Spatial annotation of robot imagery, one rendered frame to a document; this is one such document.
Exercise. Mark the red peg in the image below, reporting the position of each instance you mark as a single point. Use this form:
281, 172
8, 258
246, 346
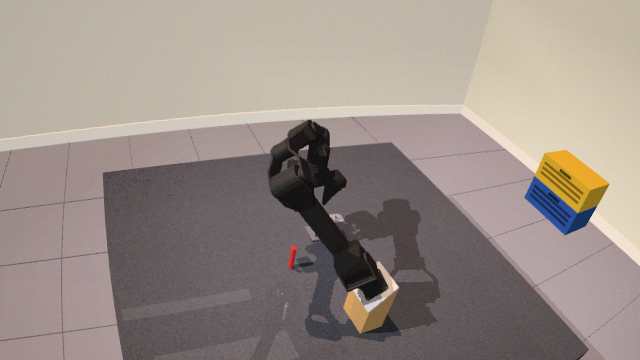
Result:
292, 257

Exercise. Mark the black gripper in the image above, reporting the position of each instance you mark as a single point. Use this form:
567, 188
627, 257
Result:
333, 181

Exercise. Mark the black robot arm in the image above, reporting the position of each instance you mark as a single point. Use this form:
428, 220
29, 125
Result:
294, 189

